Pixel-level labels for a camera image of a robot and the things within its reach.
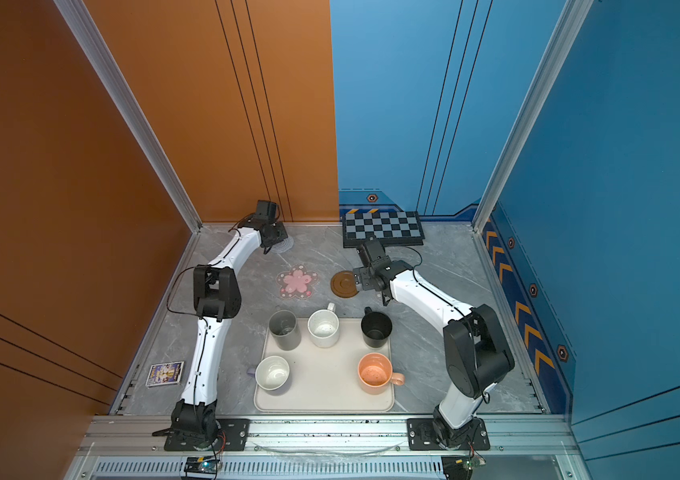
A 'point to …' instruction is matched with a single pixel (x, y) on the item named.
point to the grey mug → (283, 327)
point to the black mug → (375, 328)
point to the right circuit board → (460, 467)
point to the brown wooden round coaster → (343, 284)
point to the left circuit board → (201, 464)
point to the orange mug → (375, 373)
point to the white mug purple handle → (271, 373)
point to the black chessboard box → (391, 228)
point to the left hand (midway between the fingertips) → (282, 230)
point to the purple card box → (165, 374)
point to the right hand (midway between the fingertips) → (373, 273)
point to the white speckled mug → (324, 327)
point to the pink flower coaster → (298, 282)
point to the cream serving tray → (323, 379)
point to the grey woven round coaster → (283, 246)
